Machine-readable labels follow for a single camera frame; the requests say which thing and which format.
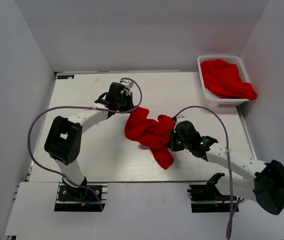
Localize white plastic basket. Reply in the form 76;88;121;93
197;55;251;107

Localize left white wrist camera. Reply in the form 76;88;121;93
120;77;134;95

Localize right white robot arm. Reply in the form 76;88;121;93
168;120;284;215

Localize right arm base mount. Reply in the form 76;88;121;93
187;172;230;213

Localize red t-shirt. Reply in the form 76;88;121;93
124;107;175;170

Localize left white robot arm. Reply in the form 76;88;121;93
44;77;137;200

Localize dark blue label sticker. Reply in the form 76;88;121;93
57;75;75;80

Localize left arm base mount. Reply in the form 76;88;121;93
54;183;108;213

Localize red shirts in basket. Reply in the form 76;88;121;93
200;59;257;101

